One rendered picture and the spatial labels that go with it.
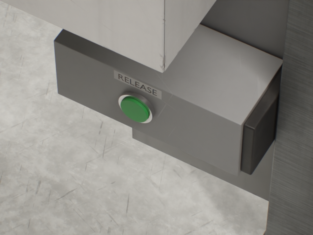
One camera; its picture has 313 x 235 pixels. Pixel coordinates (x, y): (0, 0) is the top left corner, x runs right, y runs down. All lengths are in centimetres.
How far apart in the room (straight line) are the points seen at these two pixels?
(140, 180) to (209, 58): 137
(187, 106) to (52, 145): 145
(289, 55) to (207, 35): 12
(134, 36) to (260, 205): 157
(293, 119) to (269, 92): 3
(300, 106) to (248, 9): 10
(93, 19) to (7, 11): 182
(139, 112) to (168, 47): 23
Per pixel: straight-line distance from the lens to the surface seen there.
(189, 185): 282
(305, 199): 154
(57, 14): 129
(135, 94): 147
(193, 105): 143
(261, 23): 145
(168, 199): 280
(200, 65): 146
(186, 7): 125
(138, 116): 148
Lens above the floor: 232
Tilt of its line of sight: 53 degrees down
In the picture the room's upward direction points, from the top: straight up
